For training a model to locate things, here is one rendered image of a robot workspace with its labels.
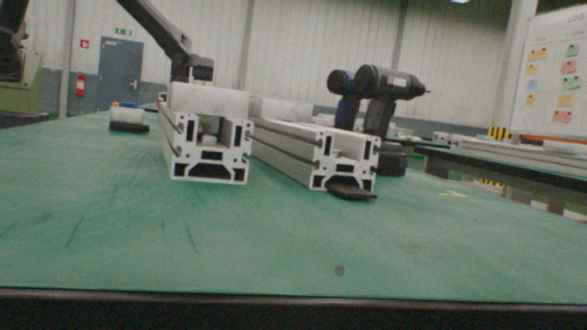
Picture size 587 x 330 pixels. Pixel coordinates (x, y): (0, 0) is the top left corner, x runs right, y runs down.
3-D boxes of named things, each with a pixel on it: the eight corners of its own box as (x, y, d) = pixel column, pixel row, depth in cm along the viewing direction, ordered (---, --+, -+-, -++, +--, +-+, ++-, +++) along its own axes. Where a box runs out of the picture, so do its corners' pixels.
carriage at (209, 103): (163, 122, 80) (168, 83, 79) (227, 129, 84) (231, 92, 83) (168, 129, 65) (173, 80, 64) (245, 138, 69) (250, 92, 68)
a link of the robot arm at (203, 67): (176, 33, 134) (173, 53, 130) (217, 38, 137) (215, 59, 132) (176, 64, 144) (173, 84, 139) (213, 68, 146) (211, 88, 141)
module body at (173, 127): (157, 130, 135) (160, 101, 134) (191, 134, 138) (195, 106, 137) (169, 179, 59) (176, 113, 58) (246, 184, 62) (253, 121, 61)
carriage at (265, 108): (243, 126, 110) (246, 97, 109) (287, 131, 113) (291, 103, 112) (258, 131, 95) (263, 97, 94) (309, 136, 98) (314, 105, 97)
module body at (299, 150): (222, 137, 141) (225, 109, 140) (254, 140, 144) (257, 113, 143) (308, 189, 65) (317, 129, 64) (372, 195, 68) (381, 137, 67)
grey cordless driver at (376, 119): (336, 168, 98) (351, 63, 96) (403, 172, 109) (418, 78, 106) (359, 175, 92) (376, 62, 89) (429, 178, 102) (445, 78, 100)
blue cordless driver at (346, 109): (312, 157, 114) (324, 68, 112) (363, 160, 127) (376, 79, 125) (334, 162, 109) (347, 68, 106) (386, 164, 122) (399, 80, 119)
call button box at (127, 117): (111, 127, 123) (113, 104, 123) (148, 132, 127) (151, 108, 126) (108, 130, 116) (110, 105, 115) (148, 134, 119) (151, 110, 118)
